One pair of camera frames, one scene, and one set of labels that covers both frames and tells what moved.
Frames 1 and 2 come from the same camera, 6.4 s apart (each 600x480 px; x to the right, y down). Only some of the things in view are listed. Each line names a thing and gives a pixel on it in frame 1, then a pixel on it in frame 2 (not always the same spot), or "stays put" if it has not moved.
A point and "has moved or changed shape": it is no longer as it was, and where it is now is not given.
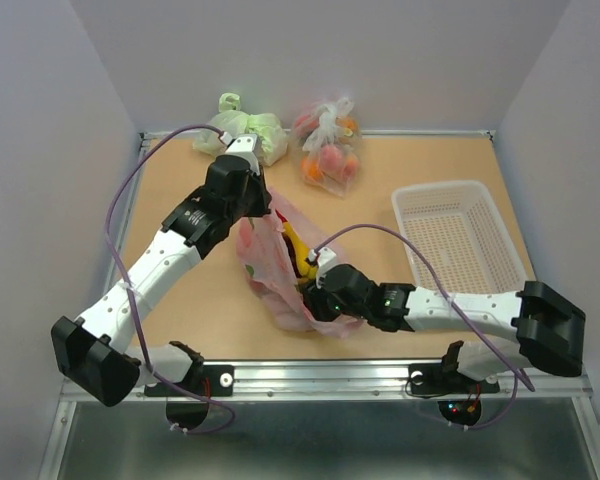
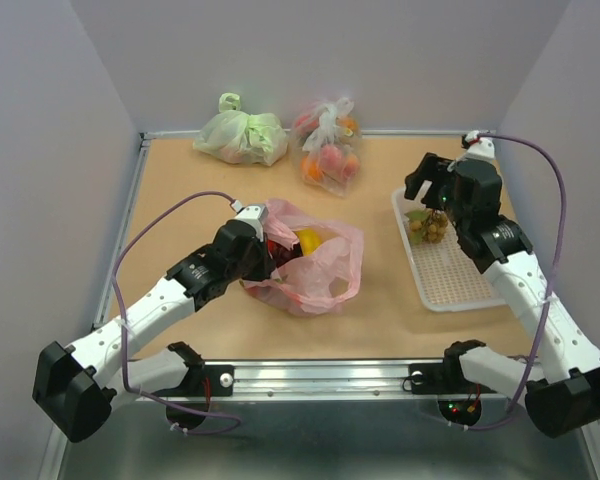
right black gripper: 314,298 to 431,168
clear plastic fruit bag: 328,137 stays put
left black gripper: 256,178 to 266,265
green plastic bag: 271,137 stays put
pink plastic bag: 268,268 has moved or changed shape
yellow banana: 302,252 to 309,239
